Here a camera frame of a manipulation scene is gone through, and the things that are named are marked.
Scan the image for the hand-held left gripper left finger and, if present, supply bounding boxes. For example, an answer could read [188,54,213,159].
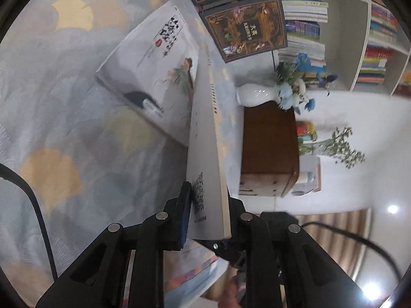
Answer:
[35,181,193,308]

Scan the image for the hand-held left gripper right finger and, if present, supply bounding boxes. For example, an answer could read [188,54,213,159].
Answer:
[225,195,364,308]

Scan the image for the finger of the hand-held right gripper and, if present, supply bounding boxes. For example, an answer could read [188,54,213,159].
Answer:
[193,239,248,268]

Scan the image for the white book with mermaid figure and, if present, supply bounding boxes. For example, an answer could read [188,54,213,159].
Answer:
[186,50,232,241]

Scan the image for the row of pale spined books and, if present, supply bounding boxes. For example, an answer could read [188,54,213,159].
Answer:
[277,0,329,62]

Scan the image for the person's right hand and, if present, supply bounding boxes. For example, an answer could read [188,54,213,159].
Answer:
[218,282,241,308]

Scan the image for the illustrated picture book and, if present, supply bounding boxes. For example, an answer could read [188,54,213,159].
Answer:
[164,240,226,300]

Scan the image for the striped beige curtain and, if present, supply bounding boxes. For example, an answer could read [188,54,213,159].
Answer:
[298,208,373,283]

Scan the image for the brown wooden cabinet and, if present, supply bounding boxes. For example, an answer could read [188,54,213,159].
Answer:
[238,100,301,198]

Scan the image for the colourful small containers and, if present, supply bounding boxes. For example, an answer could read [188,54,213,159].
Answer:
[295,121,319,146]

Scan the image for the green sprig in glass vase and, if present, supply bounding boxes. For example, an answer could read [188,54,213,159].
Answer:
[298,126,367,169]

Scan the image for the white ribbed vase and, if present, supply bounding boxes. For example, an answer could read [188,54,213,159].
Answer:
[235,83,284,108]

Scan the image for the white ink landscape book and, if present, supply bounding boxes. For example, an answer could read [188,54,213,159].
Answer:
[95,1,207,147]

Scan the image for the white bookshelf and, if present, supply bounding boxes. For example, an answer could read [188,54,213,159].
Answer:
[270,0,411,97]

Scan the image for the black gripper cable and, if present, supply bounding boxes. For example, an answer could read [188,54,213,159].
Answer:
[0,163,59,280]
[298,221,403,283]

